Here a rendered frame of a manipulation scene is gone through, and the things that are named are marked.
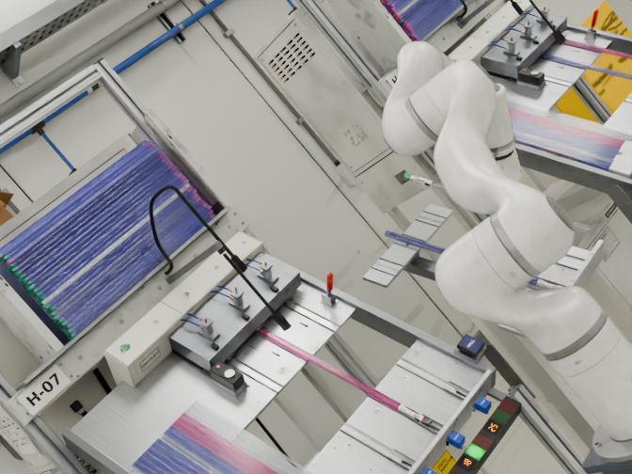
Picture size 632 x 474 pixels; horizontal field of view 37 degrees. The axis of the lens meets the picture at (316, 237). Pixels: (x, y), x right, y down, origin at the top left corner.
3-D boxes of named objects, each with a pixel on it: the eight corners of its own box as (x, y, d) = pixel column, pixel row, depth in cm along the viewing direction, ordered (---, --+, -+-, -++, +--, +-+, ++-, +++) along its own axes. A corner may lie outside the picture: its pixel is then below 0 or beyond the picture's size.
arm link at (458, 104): (513, 311, 151) (598, 254, 146) (471, 279, 144) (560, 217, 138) (429, 124, 187) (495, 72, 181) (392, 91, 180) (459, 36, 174)
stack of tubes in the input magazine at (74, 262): (218, 213, 245) (150, 134, 243) (71, 339, 218) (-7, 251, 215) (200, 228, 256) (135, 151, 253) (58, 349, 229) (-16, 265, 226)
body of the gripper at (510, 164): (501, 160, 218) (509, 200, 224) (521, 137, 224) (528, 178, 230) (472, 157, 223) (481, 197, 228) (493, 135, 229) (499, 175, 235)
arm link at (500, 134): (468, 147, 223) (504, 150, 217) (458, 97, 216) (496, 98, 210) (483, 130, 228) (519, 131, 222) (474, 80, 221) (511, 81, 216)
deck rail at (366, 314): (495, 384, 220) (497, 368, 215) (491, 390, 219) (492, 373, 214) (262, 266, 255) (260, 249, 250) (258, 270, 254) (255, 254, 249)
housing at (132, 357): (270, 278, 252) (263, 241, 243) (139, 403, 226) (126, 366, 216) (247, 267, 256) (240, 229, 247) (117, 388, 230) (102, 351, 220)
